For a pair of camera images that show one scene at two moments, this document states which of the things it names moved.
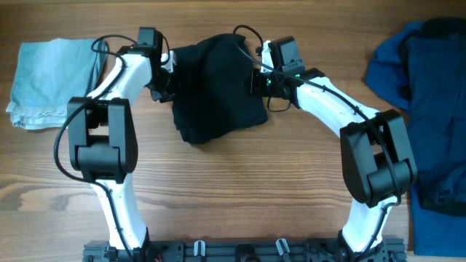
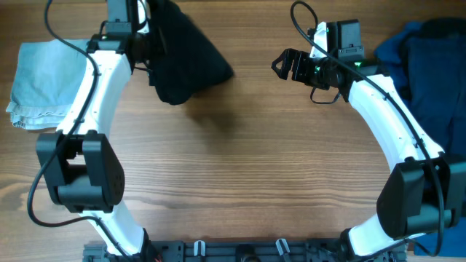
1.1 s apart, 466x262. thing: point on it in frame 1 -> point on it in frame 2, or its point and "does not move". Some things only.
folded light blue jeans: x=46 y=73 does not move
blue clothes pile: x=421 y=66 does not move
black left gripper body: x=160 y=86 -> x=149 y=44
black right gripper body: x=264 y=83 -> x=312 y=71
